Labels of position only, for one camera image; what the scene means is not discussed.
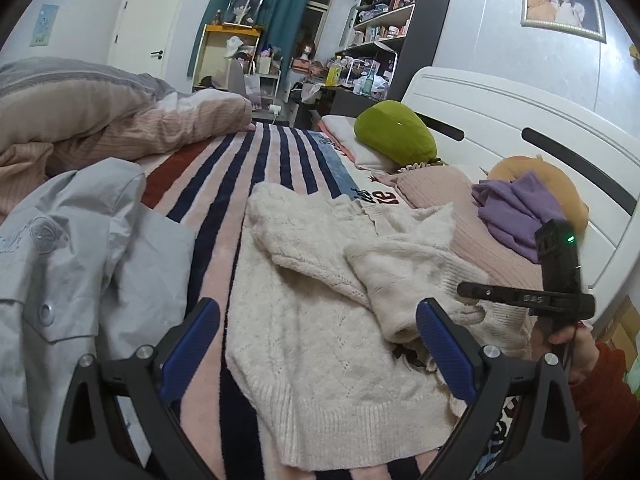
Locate person's right forearm red sleeve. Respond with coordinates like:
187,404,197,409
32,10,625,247
569,342,640,480

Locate window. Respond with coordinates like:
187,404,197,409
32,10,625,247
299,0,341,52

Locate white door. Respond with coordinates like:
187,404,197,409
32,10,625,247
109,0,191,94

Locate light grey shirt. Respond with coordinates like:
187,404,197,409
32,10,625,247
0,157,197,480

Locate white bed headboard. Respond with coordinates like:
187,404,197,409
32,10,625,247
401,66,640,302

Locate pink ribbed pillow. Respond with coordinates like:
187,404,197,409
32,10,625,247
395,164,547,357

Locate cardboard box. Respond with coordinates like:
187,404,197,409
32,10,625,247
599,296,640,367

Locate brown plush toy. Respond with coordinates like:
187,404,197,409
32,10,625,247
487,155,591,241

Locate dark desk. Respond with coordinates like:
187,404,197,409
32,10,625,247
295,82,392,129

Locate striped pink navy blanket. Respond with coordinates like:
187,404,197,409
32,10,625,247
135,122,506,480

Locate cream knitted sweater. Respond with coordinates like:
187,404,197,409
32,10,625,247
225,181,538,471

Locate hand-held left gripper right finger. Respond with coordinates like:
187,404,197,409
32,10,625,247
416,297,585,480

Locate purple cloth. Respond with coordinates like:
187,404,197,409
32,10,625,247
471,171,569,264

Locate teal curtain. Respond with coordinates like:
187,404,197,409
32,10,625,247
186,0,320,81

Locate person's right hand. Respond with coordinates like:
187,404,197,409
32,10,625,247
547,322,600,386

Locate green plush cushion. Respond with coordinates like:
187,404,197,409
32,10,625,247
354,100,439,166

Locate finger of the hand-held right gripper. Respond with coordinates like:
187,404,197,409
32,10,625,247
456,281,534,311

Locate pink grey duvet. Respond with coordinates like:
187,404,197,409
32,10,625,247
0,57,256,217

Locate yellow shelf rack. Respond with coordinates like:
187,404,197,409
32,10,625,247
192,24,262,96

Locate glass display case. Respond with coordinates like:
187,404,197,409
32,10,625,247
223,0,267,29

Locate dark bookshelf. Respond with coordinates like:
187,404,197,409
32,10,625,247
339,0,454,106

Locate framed wall picture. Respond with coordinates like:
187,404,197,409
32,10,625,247
520,0,607,44

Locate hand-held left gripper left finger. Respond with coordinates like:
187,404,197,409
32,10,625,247
54,297,222,480

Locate white pillow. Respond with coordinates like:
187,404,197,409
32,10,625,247
320,114,401,173

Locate light blue wall poster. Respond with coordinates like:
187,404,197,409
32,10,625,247
31,4,60,48

